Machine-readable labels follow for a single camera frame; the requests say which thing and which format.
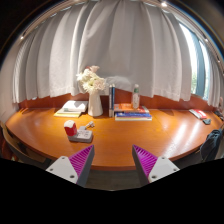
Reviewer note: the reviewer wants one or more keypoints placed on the white power strip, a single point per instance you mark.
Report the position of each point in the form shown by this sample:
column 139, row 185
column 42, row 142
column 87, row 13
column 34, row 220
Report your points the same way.
column 82, row 135

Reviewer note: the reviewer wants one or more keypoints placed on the small dark object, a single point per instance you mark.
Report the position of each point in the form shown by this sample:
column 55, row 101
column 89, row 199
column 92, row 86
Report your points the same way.
column 207, row 121

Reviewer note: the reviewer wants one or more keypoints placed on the dark chair left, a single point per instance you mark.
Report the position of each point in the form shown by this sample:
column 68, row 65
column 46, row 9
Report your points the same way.
column 24, row 154

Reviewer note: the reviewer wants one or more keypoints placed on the white ceramic vase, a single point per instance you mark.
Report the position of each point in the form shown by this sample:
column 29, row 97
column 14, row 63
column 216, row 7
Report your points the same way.
column 94, row 105

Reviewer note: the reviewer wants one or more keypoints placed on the orange flat book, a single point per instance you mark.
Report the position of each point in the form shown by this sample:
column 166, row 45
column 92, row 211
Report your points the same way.
column 127, row 107

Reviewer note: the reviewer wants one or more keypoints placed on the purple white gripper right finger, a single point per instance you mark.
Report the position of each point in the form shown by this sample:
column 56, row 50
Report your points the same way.
column 151, row 168

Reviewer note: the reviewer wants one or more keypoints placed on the white grey curtain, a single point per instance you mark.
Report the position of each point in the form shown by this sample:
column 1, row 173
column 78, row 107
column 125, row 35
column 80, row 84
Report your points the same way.
column 132, row 43

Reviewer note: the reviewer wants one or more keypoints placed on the white book on stack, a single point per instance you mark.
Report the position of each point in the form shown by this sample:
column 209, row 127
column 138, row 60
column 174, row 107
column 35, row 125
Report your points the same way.
column 75, row 106

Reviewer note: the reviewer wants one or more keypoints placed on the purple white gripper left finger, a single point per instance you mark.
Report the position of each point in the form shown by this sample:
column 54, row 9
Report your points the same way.
column 75, row 168

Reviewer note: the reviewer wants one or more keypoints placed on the dark chair with jacket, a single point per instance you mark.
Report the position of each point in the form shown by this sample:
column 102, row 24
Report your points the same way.
column 209, row 148

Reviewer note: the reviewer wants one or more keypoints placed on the white flower bouquet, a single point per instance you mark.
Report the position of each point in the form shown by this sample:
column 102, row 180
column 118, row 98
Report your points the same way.
column 90, row 81

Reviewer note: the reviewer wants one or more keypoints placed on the red white booklet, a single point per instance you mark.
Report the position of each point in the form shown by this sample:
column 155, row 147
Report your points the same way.
column 198, row 113

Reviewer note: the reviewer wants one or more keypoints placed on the blue flat book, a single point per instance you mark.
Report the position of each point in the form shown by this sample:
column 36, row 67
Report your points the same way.
column 121, row 116

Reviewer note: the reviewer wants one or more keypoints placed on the upright grey book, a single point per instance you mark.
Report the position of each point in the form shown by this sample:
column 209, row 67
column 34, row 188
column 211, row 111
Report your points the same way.
column 110, row 101

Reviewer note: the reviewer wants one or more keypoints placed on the yellow-green book under stack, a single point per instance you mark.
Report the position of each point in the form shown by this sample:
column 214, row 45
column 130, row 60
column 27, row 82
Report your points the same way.
column 63, row 113

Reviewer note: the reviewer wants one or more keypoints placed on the white plastic bottle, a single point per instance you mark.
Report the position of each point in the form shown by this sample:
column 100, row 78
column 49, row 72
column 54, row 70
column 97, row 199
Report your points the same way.
column 136, row 97

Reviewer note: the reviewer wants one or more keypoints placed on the upright blue book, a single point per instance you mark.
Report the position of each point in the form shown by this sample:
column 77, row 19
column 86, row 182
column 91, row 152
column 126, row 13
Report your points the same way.
column 112, row 99

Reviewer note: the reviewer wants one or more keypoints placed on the red white charger plug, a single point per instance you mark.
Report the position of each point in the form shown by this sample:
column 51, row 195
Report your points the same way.
column 70, row 128

